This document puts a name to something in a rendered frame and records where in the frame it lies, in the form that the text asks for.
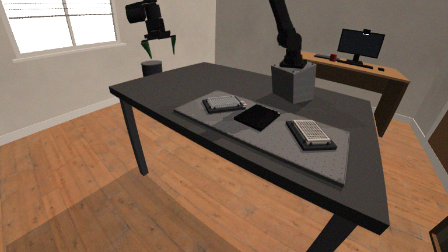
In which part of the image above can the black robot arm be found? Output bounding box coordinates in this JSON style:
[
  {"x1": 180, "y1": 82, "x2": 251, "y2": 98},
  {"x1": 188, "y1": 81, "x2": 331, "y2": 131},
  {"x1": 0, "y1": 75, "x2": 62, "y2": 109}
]
[{"x1": 125, "y1": 0, "x2": 307, "y2": 69}]

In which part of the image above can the white well plate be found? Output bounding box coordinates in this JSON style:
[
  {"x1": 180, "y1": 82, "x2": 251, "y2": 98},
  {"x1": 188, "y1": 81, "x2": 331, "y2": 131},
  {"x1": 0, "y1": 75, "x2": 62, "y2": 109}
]
[
  {"x1": 293, "y1": 120, "x2": 331, "y2": 145},
  {"x1": 207, "y1": 96, "x2": 240, "y2": 109}
]

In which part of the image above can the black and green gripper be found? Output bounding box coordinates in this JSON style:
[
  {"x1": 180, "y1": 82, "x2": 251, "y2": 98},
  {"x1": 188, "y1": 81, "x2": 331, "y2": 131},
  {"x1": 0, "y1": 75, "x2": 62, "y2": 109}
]
[{"x1": 141, "y1": 30, "x2": 176, "y2": 59}]

